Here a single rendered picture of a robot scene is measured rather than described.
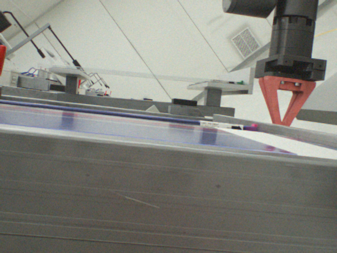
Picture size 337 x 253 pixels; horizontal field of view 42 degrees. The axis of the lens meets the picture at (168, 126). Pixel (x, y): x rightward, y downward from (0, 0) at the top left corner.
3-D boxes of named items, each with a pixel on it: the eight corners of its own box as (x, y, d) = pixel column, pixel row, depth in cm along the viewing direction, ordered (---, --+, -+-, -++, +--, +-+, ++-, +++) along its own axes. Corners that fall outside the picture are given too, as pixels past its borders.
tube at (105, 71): (240, 86, 111) (241, 82, 111) (242, 86, 110) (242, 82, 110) (38, 68, 106) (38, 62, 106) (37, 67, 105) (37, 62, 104)
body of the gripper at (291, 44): (277, 68, 55) (285, 9, 55) (254, 73, 65) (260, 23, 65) (326, 74, 56) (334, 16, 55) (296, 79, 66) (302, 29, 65)
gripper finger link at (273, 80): (262, 131, 58) (270, 60, 58) (246, 127, 65) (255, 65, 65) (310, 136, 59) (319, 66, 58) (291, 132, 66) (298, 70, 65)
